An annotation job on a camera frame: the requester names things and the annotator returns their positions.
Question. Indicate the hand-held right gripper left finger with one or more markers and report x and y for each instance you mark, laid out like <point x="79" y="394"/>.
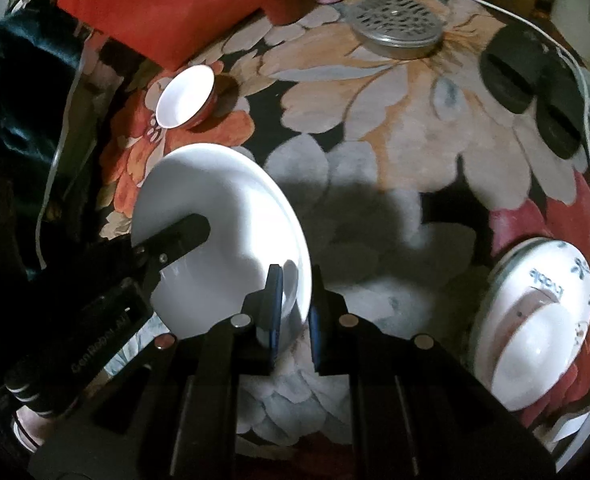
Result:
<point x="275" y="305"/>

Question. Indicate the black slipper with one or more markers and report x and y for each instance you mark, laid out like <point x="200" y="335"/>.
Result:
<point x="512" y="70"/>
<point x="560" y="120"/>

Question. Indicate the red bag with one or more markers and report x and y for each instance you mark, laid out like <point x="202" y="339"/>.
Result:
<point x="165" y="5"/>

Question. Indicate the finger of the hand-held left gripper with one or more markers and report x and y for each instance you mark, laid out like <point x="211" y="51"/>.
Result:
<point x="185" y="232"/>

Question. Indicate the large bear print plate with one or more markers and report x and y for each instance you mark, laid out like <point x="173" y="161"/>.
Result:
<point x="570" y="285"/>

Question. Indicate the dark teal cloth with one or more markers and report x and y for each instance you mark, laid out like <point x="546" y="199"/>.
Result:
<point x="20" y="110"/>

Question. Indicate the floral printed tablecloth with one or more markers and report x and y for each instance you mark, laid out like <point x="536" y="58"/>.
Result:
<point x="375" y="160"/>

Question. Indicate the perforated metal steamer plate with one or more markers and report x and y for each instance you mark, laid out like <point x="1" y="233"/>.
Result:
<point x="395" y="22"/>

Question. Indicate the red bowl white inside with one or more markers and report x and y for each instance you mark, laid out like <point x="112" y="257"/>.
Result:
<point x="530" y="360"/>
<point x="182" y="97"/>

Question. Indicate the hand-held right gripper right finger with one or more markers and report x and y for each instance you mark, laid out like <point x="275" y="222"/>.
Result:
<point x="316" y="330"/>

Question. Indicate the person's left hand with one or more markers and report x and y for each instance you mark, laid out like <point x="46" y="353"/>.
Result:
<point x="30" y="427"/>

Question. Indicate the plain white plate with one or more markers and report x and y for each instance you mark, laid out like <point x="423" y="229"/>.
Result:
<point x="225" y="200"/>

